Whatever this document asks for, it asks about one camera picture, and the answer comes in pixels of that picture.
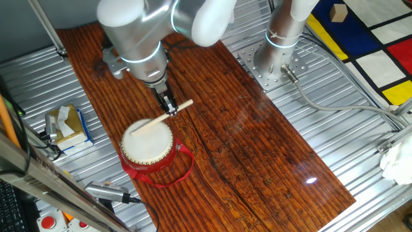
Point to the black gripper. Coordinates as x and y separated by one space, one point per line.
161 93

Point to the pale wooden drumstick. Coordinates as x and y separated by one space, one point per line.
151 122

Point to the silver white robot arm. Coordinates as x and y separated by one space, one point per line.
138 32

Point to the red drum white head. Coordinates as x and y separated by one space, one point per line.
146 145

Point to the brown wooden board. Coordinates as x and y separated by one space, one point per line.
257 145

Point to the gold tissue box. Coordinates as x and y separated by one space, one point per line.
74 129

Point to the thin metal pole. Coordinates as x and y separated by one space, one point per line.
48 29

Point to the red emergency stop button box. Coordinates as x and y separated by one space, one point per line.
82 225
48 222

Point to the orange pole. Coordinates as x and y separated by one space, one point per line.
8 125

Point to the black keyboard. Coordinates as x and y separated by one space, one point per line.
9 209

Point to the small wooden cube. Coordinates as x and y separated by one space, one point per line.
338 13

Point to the colourful Mondrian pattern cloth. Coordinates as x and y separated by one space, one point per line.
380 67

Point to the white crumpled cloth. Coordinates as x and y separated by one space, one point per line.
399 164

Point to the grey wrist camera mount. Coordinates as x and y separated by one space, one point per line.
114 64

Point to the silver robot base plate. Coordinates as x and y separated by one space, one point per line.
277 79

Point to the small silver camera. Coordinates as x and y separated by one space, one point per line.
50 127

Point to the aluminium frame bar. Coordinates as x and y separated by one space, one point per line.
48 180

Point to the small metal corner bracket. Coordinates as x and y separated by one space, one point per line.
384 147

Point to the aluminium profile rail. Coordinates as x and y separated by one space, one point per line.
404 108

